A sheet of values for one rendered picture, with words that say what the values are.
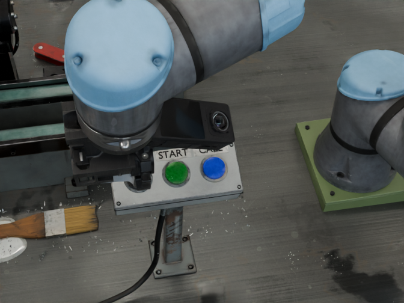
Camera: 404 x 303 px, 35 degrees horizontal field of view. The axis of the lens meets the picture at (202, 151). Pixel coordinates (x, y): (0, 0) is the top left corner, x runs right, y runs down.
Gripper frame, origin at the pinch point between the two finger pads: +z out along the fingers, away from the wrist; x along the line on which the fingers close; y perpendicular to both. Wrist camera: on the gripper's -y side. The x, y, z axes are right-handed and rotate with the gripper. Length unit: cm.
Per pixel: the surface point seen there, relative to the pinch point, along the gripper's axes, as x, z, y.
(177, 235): 5.7, 22.1, -5.5
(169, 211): 3.1, 15.5, -4.3
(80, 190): -6.3, 34.5, 8.6
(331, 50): -32, 47, -47
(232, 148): -2.3, 5.7, -13.0
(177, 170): -0.2, 4.9, -5.2
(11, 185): -9.1, 36.0, 20.3
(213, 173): 0.8, 4.9, -9.8
